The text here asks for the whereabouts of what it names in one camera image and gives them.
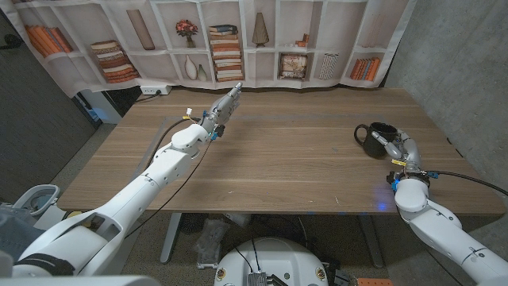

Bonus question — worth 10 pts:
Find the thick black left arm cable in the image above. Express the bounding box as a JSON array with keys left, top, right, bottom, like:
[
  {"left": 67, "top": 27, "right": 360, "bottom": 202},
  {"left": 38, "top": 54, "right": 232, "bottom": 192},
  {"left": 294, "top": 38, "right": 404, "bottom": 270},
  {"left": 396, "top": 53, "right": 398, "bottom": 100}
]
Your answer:
[{"left": 145, "top": 116, "right": 203, "bottom": 171}]

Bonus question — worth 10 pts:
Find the black ceramic mug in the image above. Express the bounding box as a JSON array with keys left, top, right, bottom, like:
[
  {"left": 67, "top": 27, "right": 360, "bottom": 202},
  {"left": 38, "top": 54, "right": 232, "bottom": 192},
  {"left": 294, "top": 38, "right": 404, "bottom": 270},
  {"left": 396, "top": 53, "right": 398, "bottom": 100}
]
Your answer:
[{"left": 353, "top": 122, "right": 399, "bottom": 159}]

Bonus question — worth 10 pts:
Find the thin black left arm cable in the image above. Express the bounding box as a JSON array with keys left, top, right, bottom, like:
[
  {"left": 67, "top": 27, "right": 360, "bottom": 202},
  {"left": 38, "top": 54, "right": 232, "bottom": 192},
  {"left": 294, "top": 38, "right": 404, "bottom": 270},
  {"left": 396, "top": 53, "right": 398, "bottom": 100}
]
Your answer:
[{"left": 125, "top": 138, "right": 214, "bottom": 240}]

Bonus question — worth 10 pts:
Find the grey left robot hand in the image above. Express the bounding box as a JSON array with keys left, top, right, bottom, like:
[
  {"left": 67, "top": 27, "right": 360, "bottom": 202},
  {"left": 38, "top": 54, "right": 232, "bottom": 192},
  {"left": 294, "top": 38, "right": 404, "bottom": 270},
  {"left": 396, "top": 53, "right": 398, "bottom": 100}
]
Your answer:
[{"left": 201, "top": 82, "right": 243, "bottom": 136}]

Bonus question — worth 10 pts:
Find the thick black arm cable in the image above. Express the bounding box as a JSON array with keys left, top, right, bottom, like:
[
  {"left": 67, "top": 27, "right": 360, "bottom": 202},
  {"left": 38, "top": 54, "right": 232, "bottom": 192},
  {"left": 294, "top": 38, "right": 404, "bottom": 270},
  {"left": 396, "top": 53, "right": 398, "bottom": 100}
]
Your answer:
[
  {"left": 426, "top": 169, "right": 508, "bottom": 198},
  {"left": 145, "top": 116, "right": 203, "bottom": 171}
]

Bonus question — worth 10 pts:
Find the white grey bin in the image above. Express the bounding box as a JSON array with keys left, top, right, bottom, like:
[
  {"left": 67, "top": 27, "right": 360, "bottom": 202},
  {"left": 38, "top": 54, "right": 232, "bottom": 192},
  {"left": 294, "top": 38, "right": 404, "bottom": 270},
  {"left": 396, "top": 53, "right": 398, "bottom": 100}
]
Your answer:
[{"left": 11, "top": 184, "right": 61, "bottom": 218}]

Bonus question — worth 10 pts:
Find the black round object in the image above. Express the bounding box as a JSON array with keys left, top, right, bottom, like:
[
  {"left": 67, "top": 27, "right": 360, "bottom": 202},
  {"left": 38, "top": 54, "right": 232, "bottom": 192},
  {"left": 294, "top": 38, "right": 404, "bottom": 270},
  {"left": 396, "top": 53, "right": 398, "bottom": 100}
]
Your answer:
[{"left": 179, "top": 213, "right": 206, "bottom": 235}]

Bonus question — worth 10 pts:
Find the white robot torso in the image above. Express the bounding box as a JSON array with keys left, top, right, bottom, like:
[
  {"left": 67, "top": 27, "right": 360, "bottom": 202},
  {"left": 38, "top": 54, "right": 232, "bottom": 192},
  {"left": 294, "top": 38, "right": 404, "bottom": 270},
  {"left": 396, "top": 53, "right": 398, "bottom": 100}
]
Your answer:
[{"left": 214, "top": 237, "right": 329, "bottom": 286}]

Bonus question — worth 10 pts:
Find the person's blue jeans leg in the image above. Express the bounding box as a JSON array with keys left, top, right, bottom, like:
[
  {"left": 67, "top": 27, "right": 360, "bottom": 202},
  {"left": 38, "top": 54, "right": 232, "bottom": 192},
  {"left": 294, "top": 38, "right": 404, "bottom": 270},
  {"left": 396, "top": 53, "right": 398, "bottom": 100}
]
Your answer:
[{"left": 0, "top": 208, "right": 44, "bottom": 259}]

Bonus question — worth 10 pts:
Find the black power strip cord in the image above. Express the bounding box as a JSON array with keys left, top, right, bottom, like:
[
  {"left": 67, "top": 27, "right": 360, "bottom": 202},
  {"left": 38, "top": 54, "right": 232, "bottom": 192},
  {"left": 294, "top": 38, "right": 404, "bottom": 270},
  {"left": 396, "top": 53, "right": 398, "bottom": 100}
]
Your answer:
[{"left": 133, "top": 90, "right": 163, "bottom": 105}]

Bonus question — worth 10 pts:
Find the clear plastic bag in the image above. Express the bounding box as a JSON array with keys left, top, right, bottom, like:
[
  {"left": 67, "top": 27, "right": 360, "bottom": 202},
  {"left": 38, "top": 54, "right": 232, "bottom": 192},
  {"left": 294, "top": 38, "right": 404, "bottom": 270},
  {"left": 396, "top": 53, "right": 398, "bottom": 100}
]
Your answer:
[{"left": 192, "top": 217, "right": 231, "bottom": 270}]

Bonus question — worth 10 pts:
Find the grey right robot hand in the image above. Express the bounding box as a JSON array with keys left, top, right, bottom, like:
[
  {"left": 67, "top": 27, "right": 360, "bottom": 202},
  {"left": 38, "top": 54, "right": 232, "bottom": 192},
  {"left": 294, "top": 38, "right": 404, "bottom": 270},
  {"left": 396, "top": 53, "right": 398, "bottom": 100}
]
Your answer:
[{"left": 371, "top": 129, "right": 429, "bottom": 184}]

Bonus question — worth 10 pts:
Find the grey metal table leg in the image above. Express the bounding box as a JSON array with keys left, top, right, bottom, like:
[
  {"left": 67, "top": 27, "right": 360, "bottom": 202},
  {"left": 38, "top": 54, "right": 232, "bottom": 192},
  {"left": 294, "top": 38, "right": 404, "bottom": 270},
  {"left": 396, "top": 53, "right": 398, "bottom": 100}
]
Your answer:
[
  {"left": 160, "top": 213, "right": 183, "bottom": 265},
  {"left": 359, "top": 215, "right": 385, "bottom": 269}
]

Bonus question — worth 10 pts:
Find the orange box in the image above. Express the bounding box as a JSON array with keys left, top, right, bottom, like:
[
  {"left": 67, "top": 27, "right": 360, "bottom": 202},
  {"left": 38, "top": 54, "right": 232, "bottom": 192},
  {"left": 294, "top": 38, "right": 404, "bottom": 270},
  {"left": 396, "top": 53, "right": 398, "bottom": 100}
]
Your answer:
[{"left": 356, "top": 277, "right": 394, "bottom": 286}]

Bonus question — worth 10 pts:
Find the printed bookshelf backdrop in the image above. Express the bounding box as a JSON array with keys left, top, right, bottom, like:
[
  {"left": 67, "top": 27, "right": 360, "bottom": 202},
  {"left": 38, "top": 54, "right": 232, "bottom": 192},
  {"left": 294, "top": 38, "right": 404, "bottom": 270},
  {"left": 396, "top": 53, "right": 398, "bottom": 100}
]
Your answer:
[{"left": 0, "top": 0, "right": 418, "bottom": 99}]

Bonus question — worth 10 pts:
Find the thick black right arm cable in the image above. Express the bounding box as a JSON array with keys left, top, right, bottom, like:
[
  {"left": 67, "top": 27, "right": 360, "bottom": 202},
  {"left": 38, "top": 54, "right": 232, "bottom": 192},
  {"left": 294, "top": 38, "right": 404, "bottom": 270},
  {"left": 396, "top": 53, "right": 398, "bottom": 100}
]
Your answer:
[{"left": 426, "top": 169, "right": 508, "bottom": 198}]

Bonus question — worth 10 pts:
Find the white power strip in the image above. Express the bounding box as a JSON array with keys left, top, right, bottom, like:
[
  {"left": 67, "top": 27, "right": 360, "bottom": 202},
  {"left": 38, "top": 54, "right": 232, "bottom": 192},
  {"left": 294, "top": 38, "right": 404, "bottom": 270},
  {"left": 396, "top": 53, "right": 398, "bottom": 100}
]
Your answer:
[{"left": 139, "top": 84, "right": 172, "bottom": 96}]

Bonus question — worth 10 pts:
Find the white cabinet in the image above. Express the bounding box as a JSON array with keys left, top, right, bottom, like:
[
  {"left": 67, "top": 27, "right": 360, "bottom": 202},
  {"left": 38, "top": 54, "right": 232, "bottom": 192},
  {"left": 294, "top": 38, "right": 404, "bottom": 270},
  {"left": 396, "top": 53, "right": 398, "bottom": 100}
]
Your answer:
[{"left": 79, "top": 87, "right": 123, "bottom": 125}]

